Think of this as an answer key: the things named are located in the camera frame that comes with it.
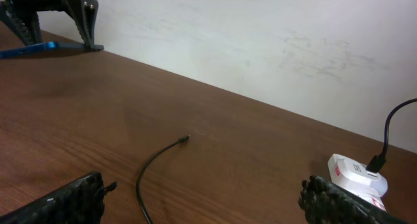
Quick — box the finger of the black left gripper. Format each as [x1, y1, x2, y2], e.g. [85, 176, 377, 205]
[63, 0, 104, 51]
[1, 2, 42, 46]

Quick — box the white power strip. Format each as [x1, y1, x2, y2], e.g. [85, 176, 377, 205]
[358, 187, 386, 211]

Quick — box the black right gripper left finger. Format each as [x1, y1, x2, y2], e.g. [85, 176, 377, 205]
[1, 171, 117, 224]

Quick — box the blue Galaxy smartphone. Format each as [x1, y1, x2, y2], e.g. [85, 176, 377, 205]
[1, 42, 104, 59]

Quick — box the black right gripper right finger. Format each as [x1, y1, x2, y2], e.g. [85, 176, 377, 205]
[298, 175, 407, 224]

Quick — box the white USB charger adapter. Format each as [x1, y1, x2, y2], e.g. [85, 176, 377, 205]
[328, 154, 388, 198]

